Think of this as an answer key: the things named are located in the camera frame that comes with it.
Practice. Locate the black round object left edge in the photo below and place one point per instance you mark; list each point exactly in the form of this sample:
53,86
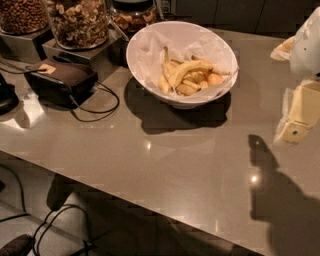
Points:
8,97

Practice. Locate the yellow banana left upright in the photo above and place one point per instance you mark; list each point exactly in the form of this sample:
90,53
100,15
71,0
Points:
167,68

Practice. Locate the dark brown box device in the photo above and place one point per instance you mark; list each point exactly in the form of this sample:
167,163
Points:
61,83

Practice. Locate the grey metal jar stand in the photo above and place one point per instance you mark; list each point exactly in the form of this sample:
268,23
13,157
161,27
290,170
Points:
37,46

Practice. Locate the glass jar of brown nuts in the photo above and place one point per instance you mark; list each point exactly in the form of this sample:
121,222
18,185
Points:
19,17

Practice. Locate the glass jar of mixed nuts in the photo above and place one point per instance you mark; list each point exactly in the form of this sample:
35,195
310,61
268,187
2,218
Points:
78,24

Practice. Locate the glass jar with dark lid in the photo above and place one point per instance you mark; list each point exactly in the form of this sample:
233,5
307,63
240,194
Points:
133,15

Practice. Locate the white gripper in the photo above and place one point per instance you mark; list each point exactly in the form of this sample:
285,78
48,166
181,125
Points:
307,50

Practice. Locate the white ceramic bowl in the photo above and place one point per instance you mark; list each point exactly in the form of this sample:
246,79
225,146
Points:
145,55

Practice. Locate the white paper bowl liner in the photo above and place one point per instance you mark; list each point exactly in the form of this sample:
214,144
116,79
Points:
182,64

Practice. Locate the yellow banana lower pile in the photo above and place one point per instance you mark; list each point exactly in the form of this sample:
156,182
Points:
187,88

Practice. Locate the metal scoop handle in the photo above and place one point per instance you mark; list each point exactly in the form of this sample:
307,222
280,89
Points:
118,29

